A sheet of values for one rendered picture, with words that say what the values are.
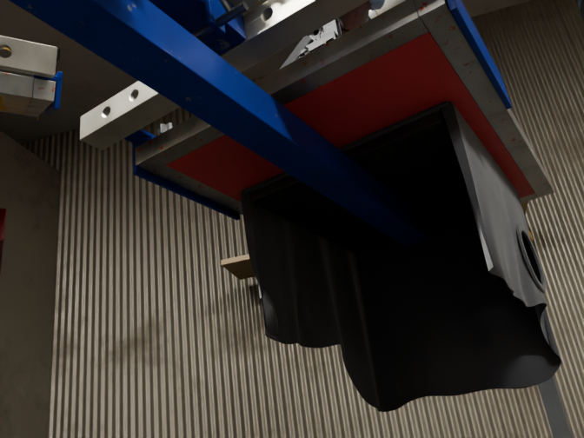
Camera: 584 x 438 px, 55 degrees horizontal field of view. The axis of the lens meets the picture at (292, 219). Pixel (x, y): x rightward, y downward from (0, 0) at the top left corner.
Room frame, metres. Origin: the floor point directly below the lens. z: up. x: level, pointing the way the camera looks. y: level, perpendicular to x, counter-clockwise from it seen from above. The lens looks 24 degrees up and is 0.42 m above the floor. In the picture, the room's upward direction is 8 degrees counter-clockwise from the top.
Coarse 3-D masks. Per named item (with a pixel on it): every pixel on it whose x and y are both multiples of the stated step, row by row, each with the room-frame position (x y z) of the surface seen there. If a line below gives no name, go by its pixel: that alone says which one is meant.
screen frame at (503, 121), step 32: (416, 0) 0.59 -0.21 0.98; (352, 32) 0.64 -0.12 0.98; (384, 32) 0.62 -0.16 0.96; (416, 32) 0.62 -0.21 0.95; (448, 32) 0.63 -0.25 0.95; (288, 64) 0.70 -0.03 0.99; (320, 64) 0.67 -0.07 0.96; (352, 64) 0.67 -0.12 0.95; (480, 64) 0.72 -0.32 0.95; (288, 96) 0.73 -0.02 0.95; (480, 96) 0.80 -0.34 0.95; (192, 128) 0.80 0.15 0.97; (512, 128) 0.92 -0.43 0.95; (160, 160) 0.86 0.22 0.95; (544, 192) 1.24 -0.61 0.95
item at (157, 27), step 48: (48, 0) 0.40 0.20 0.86; (96, 0) 0.41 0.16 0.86; (144, 0) 0.46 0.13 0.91; (96, 48) 0.47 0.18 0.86; (144, 48) 0.48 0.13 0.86; (192, 48) 0.53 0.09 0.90; (192, 96) 0.58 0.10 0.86; (240, 96) 0.61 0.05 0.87; (288, 144) 0.72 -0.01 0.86; (336, 192) 0.90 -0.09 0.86; (384, 192) 1.01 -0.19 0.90
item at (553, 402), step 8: (552, 376) 1.46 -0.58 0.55; (544, 384) 1.47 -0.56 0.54; (552, 384) 1.46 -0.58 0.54; (544, 392) 1.48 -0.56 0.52; (552, 392) 1.47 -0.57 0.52; (544, 400) 1.48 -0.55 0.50; (552, 400) 1.47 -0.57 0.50; (560, 400) 1.46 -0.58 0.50; (552, 408) 1.47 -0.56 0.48; (560, 408) 1.46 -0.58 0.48; (552, 416) 1.48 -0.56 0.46; (560, 416) 1.47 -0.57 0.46; (552, 424) 1.48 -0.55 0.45; (560, 424) 1.47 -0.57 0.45; (568, 424) 1.48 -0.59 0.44; (552, 432) 1.48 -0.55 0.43; (560, 432) 1.47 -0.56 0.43; (568, 432) 1.46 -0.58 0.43
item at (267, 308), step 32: (256, 224) 1.03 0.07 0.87; (288, 224) 1.13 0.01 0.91; (256, 256) 1.01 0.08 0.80; (288, 256) 1.12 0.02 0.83; (320, 256) 1.23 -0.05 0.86; (352, 256) 1.39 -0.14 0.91; (288, 288) 1.10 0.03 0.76; (320, 288) 1.21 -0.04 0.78; (352, 288) 1.35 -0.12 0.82; (288, 320) 1.09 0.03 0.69; (320, 320) 1.20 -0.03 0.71; (352, 320) 1.33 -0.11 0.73; (352, 352) 1.32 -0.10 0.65
